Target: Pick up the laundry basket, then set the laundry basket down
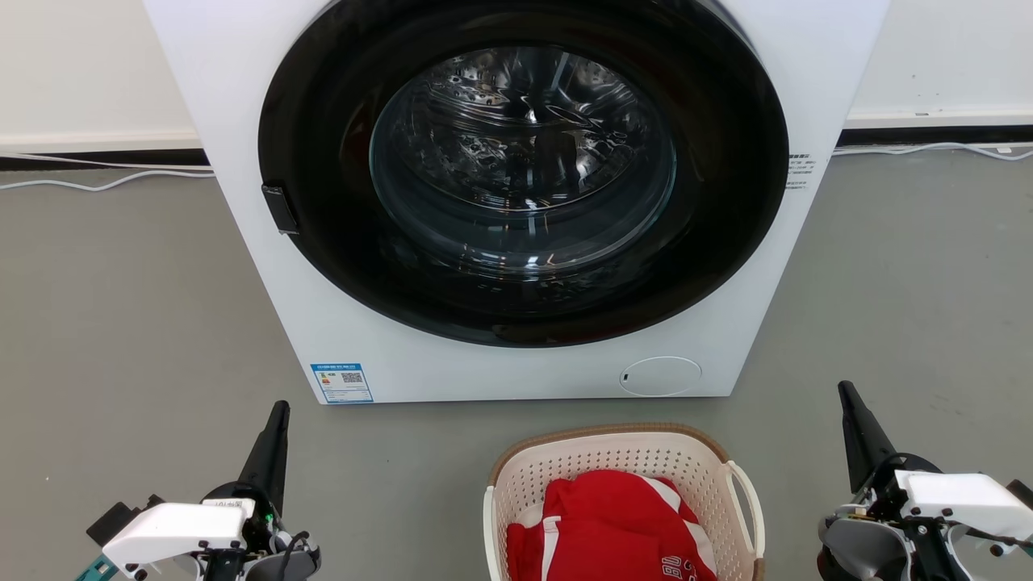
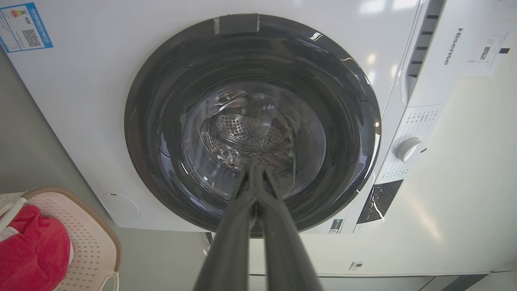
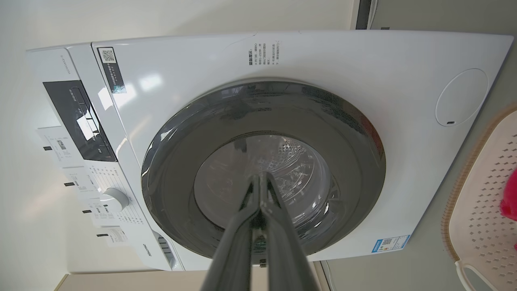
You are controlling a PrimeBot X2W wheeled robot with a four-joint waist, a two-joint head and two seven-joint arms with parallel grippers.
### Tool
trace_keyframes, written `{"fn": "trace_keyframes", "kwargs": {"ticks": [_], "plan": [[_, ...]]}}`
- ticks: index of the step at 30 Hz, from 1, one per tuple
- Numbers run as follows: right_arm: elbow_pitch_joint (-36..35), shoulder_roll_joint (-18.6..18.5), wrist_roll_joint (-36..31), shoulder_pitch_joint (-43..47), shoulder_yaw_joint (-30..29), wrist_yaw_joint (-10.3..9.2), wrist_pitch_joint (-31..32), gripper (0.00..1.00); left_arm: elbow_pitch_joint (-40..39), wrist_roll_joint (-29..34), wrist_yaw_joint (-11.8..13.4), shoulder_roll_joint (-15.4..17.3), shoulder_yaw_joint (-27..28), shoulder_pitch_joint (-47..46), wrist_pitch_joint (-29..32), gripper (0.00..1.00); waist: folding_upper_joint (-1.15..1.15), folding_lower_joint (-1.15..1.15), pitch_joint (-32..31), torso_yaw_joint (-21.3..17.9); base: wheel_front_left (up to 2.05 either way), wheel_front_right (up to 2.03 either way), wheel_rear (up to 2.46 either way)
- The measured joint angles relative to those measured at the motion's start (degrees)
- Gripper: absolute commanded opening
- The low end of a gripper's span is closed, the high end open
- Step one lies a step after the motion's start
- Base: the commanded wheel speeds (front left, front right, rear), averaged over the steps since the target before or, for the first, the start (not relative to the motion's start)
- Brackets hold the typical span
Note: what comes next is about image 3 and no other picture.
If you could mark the beige perforated plastic laundry basket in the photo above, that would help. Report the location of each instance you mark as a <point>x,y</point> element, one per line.
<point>482,182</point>

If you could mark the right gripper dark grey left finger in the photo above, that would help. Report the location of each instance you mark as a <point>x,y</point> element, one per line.
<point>236,242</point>

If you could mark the red garment with white trim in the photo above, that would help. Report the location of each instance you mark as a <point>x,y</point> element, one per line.
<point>509,206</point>

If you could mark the black QR code sticker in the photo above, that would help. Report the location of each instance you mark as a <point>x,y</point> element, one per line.
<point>112,70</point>

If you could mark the blue energy label sticker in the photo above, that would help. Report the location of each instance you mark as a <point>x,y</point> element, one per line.
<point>391,243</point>

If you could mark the round white filter cover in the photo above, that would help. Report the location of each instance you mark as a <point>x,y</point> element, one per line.
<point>461,97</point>

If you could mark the white paper instruction label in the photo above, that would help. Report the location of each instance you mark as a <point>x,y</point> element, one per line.
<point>56,143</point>
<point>80,181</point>

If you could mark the printed warning text sticker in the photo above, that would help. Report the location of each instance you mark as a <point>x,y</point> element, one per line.
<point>264,53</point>

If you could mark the white washing machine control knob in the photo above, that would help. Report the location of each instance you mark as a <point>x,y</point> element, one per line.
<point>115,199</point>

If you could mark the black washing machine display panel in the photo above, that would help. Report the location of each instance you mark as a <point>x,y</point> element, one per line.
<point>80,121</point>

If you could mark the dark round washing machine door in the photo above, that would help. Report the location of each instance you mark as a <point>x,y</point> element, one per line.
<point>181,141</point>

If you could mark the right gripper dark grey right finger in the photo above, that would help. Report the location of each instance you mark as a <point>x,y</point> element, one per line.
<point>284,250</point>

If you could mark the white front-load washing machine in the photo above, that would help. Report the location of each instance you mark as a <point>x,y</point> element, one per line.
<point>323,60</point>

